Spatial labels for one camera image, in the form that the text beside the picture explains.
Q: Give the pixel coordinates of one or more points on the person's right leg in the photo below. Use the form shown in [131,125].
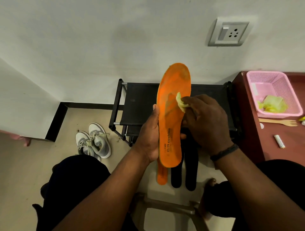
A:
[226,197]

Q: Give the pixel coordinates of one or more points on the black fabric shoe rack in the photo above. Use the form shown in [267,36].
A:
[138,102]

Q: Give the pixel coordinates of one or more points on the small white tube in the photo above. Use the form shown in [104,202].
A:
[279,141]

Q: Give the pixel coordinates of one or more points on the yellow-green cleaning cloth piece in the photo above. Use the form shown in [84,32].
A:
[180,101]

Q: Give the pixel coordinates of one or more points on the person's leg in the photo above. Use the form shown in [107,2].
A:
[226,197]
[71,180]

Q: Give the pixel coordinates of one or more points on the pink plastic basket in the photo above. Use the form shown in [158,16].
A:
[283,83]

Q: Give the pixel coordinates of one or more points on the person's right fingers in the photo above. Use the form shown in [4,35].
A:
[189,111]

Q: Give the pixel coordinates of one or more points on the person's left leg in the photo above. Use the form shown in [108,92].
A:
[71,180]

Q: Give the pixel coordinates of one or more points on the person's right foot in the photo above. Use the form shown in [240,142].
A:
[211,182]

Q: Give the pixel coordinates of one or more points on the black shoe insole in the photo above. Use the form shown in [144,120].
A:
[191,176]
[176,176]

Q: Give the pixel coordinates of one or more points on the person's left thumb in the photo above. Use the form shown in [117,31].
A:
[155,116]

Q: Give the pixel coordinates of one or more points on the crumpled yellow-green cloth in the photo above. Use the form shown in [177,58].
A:
[274,104]

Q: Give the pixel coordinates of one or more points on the person's left forearm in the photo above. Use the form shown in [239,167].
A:
[107,190]

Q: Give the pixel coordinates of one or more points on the wooden fork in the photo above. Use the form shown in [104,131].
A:
[278,121]

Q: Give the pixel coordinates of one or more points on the small yellow object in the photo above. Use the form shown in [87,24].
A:
[302,118]

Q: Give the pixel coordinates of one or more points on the person's right hand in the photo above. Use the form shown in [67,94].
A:
[207,123]

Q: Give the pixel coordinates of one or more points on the person's right forearm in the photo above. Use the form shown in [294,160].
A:
[252,190]

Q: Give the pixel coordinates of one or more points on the grey wall socket switch plate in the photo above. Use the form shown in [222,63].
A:
[228,32]

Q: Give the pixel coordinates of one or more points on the reddish brown wooden table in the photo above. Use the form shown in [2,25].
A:
[250,133]

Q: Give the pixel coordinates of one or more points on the black wristband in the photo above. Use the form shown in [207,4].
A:
[224,152]

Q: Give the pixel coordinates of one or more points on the person's left hand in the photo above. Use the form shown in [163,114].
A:
[146,140]

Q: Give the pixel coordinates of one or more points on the orange shoe insole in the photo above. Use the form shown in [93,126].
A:
[162,176]
[171,81]

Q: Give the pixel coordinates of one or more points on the white grey sneaker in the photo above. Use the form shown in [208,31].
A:
[83,142]
[101,140]

